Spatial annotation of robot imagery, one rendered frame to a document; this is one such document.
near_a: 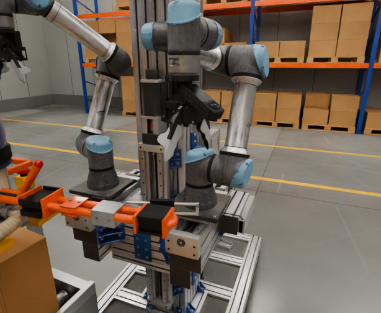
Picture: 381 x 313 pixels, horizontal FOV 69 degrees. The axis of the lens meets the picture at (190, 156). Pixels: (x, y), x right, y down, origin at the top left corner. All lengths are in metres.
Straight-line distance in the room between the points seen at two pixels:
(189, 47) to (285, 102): 7.06
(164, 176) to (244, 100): 0.51
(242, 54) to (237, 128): 0.27
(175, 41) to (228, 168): 0.53
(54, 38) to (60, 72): 1.24
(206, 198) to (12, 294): 0.79
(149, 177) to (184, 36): 0.82
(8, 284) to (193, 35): 1.04
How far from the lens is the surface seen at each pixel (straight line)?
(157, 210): 0.73
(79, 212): 0.81
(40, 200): 0.86
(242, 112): 1.05
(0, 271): 1.22
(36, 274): 1.32
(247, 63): 1.07
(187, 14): 0.66
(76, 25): 1.28
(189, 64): 0.66
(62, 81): 12.68
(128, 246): 1.42
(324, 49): 7.62
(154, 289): 1.70
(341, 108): 7.73
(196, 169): 1.08
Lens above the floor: 1.59
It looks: 18 degrees down
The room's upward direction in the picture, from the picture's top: straight up
